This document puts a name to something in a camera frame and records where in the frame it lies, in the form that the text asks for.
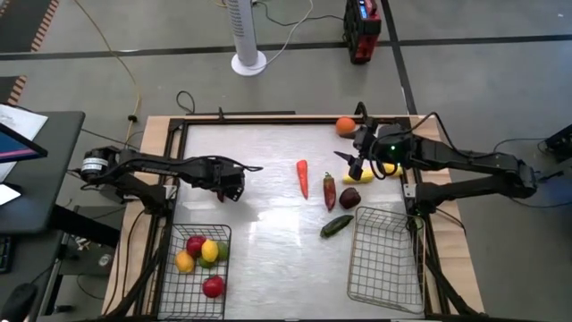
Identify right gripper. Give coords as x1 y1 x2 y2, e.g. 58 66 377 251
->
333 124 381 181

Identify orange fruit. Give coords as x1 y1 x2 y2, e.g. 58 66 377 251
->
335 116 358 138

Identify yellow banana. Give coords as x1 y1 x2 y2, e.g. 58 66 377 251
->
342 168 375 185

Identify dark purple plum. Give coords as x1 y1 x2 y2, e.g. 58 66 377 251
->
338 186 362 211

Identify red-brown chili pepper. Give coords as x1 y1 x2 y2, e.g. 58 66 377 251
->
322 172 337 213

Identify orange carrot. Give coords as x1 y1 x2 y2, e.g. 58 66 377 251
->
296 159 310 201

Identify red apple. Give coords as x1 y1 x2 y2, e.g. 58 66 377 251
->
185 235 207 258

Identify green cucumber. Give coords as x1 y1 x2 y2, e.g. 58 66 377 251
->
319 214 356 239

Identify orange-yellow mango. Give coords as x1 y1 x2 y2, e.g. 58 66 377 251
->
173 250 196 275

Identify red tomato green stem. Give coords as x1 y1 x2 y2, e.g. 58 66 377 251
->
202 275 226 300

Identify white tower fan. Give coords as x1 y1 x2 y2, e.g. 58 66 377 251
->
224 0 268 77

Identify black desk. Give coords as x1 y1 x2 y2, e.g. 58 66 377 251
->
0 110 87 237

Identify black box device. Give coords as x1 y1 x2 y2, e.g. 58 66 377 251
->
538 123 572 165

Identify computer monitor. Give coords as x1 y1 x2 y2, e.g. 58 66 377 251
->
0 123 49 165

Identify white paper sheet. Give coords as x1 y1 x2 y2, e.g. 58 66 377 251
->
0 103 49 142

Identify white flat device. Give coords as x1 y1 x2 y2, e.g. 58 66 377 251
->
0 182 23 207

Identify dark keyboard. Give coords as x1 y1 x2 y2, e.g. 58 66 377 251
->
0 235 14 275

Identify black mat orange striped edge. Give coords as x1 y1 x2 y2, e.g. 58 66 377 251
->
0 75 29 107
0 0 61 54

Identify black computer mouse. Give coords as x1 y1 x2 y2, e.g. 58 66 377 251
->
0 282 39 322

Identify black metal table frame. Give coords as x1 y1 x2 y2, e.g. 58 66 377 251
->
105 102 488 322

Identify black wire basket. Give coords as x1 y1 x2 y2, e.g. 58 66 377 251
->
156 223 232 321

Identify black cable loop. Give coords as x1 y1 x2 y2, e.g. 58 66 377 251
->
175 90 197 115

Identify silver wire basket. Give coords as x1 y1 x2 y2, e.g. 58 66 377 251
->
347 205 427 315

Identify yellow cable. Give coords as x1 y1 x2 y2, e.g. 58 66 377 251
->
72 0 141 174

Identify white cable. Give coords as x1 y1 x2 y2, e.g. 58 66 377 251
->
249 0 315 72

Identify thin black floor cable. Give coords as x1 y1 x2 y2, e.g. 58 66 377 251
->
252 0 345 27

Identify black flat bracket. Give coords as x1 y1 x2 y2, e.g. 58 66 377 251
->
535 168 565 183

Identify long black floor cable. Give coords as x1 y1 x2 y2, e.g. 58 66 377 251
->
491 137 572 209

